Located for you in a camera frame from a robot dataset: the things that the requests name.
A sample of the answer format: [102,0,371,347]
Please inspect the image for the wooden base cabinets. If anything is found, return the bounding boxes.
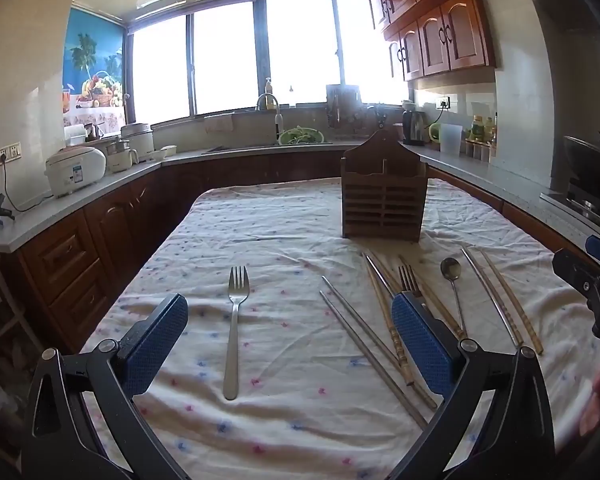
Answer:
[0,149,561,356]

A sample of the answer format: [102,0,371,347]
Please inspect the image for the steel spoon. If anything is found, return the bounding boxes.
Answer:
[440,257,468,336]

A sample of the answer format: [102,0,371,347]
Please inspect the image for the green colander with vegetables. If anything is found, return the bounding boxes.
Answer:
[278,127,326,146]

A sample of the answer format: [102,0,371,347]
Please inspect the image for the tall white steamer pot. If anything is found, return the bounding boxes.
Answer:
[120,122,156,158]

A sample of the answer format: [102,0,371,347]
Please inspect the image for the steel kitchen sink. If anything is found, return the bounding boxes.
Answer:
[202,142,281,155]

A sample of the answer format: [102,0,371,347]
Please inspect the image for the small white electric pot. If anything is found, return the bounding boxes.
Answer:
[105,140,141,175]

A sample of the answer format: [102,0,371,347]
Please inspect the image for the tropical fruit wall poster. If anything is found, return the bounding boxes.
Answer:
[62,7,126,128]

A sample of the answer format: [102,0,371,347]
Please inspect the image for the gas stove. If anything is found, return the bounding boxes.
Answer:
[540,180,600,241]

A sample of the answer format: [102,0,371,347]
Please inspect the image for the dish rack with boards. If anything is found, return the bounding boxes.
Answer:
[326,84,363,133]

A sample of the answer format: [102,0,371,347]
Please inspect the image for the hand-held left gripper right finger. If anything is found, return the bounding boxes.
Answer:
[387,291,556,480]

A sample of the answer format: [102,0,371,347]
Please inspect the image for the condiment bottles group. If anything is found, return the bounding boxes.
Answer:
[462,140,496,163]

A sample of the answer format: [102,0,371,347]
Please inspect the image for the large kitchen window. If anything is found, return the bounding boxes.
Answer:
[125,0,411,126]

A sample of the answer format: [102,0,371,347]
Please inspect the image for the steel fork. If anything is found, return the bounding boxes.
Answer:
[398,265,433,318]
[222,266,251,401]

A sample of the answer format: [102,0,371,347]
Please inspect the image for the white translucent pitcher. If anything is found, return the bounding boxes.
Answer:
[439,123,463,156]

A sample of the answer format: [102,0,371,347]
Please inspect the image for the black wok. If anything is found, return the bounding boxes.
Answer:
[562,122,600,193]

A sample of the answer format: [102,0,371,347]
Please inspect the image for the wooden utensil holder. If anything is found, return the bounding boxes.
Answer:
[341,130,428,243]

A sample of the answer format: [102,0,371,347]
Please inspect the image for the black power cable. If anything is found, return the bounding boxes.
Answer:
[0,160,51,213]

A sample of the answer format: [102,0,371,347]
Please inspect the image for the wooden wall cabinets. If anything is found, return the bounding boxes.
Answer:
[358,0,496,82]

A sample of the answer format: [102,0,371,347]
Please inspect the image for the grey kitchen countertop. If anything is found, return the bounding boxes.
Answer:
[0,140,600,256]

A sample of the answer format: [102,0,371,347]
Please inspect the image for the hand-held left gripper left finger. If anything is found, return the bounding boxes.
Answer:
[21,293,191,480]

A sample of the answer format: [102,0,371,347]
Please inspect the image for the white rice cooker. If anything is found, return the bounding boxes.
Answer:
[45,146,107,198]

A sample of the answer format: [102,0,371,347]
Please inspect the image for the chrome sink faucet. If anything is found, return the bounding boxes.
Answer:
[256,93,285,143]

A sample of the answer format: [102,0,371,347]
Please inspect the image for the stainless electric kettle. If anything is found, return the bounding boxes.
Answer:
[402,109,428,145]

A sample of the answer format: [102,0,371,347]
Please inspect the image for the white dish cloth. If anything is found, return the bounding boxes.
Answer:
[204,115,233,135]

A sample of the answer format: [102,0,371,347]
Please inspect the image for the white dotted tablecloth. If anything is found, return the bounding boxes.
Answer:
[80,177,600,480]

